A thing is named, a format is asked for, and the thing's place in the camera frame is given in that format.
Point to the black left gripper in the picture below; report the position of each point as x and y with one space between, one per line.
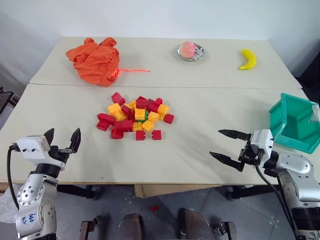
58 156

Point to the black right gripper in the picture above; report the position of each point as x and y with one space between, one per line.
248 156

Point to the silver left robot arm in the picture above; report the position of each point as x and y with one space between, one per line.
32 192

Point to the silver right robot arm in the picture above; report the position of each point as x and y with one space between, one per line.
296 165

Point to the teal plastic bin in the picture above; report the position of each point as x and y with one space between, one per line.
297 125

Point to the red plastic toy brick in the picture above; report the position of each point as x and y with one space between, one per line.
105 122

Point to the black table foot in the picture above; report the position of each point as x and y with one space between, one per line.
250 192
80 191

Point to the yellow building block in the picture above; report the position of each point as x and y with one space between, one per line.
140 114
163 109
114 109
131 105
147 125
137 126
153 116
120 116

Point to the black side stand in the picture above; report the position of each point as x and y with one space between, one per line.
5 98

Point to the brown cardboard sheet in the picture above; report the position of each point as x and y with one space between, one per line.
172 189

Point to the crumpled orange cloth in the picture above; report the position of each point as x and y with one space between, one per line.
96 62

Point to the dark rounded shape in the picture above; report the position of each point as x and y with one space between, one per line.
196 225
130 226

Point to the green plastic toy brick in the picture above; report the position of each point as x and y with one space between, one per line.
146 115

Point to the white plastic wrap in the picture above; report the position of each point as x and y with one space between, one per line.
7 206

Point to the yellow toy banana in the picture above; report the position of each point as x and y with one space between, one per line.
250 60

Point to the small red brick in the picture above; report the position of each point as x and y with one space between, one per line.
154 207

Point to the round metal bowl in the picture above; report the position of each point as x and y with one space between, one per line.
198 53

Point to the pink peach toy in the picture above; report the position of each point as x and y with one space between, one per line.
188 49

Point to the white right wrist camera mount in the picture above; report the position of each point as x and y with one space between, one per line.
262 142

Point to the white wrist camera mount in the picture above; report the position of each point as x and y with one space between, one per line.
31 146
262 142

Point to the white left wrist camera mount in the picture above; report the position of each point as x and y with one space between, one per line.
31 146

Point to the rusty metal bracket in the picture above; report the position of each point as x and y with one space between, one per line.
90 228
226 230

